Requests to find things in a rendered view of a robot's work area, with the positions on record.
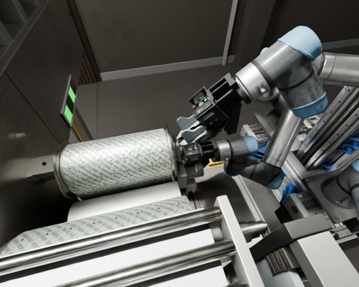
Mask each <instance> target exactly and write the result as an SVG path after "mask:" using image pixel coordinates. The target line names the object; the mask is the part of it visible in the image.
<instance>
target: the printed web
mask: <svg viewBox="0 0 359 287"><path fill-rule="evenodd" d="M63 172H64V177H65V179H66V182H67V185H68V187H69V188H70V190H71V191H72V192H73V193H74V194H75V195H76V196H78V197H79V198H80V199H81V200H87V199H92V198H97V197H101V196H106V195H111V194H116V193H120V192H124V191H129V190H135V189H138V188H143V187H148V186H153V185H158V184H162V183H167V182H172V166H171V161H170V154H169V148H168V143H167V140H166V135H165V132H164V129H163V128H162V129H156V130H149V131H145V132H139V133H132V134H126V135H121V136H115V137H109V138H102V139H99V140H92V141H85V142H79V143H73V144H69V145H67V146H66V147H65V149H64V152H63ZM189 211H192V208H191V205H190V203H189V200H188V198H187V197H186V196H185V195H183V196H179V197H175V198H170V199H166V200H161V201H157V202H153V203H148V204H143V205H140V206H135V207H131V208H126V209H123V210H118V211H113V212H108V213H105V214H100V215H95V216H90V217H87V218H82V219H78V220H73V221H70V222H65V223H60V224H56V225H51V226H47V227H43V228H38V229H33V230H30V231H26V232H24V233H22V234H20V235H18V236H17V237H16V238H14V239H13V240H12V241H11V242H10V243H9V244H8V245H7V247H6V248H5V249H4V250H3V252H2V253H1V255H0V257H1V256H6V255H10V254H13V253H18V252H23V251H27V250H30V249H34V248H39V247H43V246H47V245H51V244H56V243H60V242H63V241H68V240H72V239H77V238H80V237H85V236H89V235H93V234H97V233H101V232H105V231H110V230H113V229H118V228H122V227H127V226H131V225H134V224H138V223H143V222H148V221H151V220H156V219H160V218H164V217H167V216H172V215H176V214H181V213H184V212H189Z"/></svg>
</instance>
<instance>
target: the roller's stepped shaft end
mask: <svg viewBox="0 0 359 287"><path fill-rule="evenodd" d="M238 224H239V226H240V228H241V231H242V234H243V236H244V238H245V241H246V243H249V242H252V239H255V238H257V237H260V235H261V234H264V233H266V230H268V226H267V224H266V223H265V222H262V221H261V220H260V221H257V222H255V221H253V220H252V221H249V222H245V221H241V222H238Z"/></svg>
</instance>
